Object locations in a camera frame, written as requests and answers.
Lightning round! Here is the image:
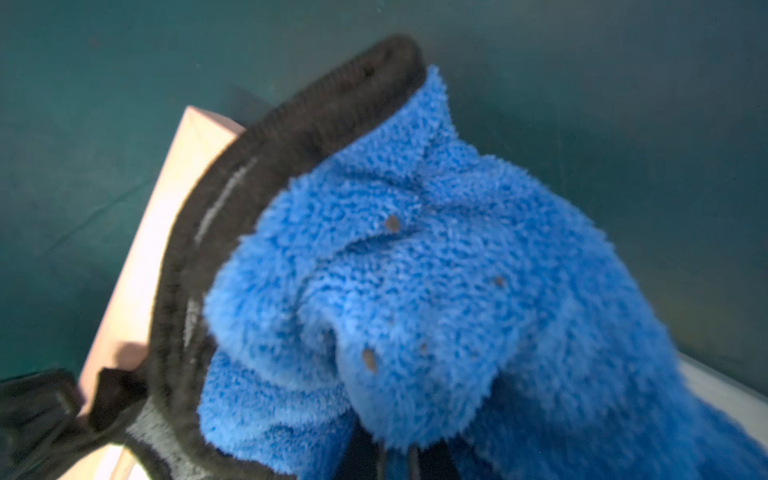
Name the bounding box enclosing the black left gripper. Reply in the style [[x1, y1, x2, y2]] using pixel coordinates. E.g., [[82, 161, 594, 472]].
[[1, 368, 147, 479]]

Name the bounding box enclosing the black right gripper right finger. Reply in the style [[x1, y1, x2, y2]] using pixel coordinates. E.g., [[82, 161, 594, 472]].
[[413, 441, 461, 480]]

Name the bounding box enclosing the blue black-edged cloth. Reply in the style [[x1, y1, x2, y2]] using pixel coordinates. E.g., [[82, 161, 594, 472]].
[[125, 32, 768, 480]]

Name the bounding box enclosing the pink picture frame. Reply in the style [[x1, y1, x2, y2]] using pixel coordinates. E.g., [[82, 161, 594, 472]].
[[43, 107, 272, 479]]

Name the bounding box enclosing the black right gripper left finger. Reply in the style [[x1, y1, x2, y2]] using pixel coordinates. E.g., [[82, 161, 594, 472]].
[[333, 423, 384, 480]]

